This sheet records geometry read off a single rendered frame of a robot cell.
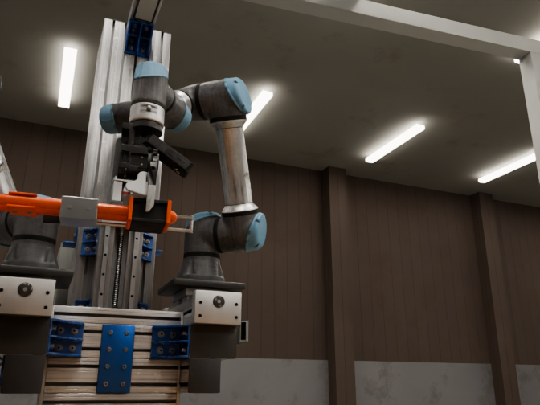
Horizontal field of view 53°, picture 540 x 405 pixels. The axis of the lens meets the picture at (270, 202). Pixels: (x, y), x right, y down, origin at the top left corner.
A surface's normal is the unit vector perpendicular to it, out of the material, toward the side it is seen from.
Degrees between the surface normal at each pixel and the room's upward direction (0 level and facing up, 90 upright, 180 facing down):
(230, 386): 90
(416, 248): 90
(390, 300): 90
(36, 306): 90
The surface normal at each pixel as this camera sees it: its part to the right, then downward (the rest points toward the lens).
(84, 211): 0.29, -0.31
